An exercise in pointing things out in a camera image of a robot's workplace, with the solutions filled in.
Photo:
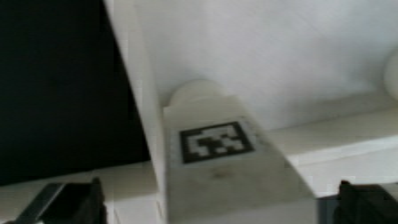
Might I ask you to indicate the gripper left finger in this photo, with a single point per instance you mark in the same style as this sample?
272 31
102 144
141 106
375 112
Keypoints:
68 204

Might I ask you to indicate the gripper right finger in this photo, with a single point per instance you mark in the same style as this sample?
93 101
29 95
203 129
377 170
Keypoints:
366 204

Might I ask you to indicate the white table leg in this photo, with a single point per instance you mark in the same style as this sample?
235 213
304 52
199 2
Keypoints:
233 184

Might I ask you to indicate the white square table top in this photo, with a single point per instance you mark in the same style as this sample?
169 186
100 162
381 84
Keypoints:
301 55

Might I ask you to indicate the white U-shaped fence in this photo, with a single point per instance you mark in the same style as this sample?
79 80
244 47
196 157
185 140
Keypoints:
130 192

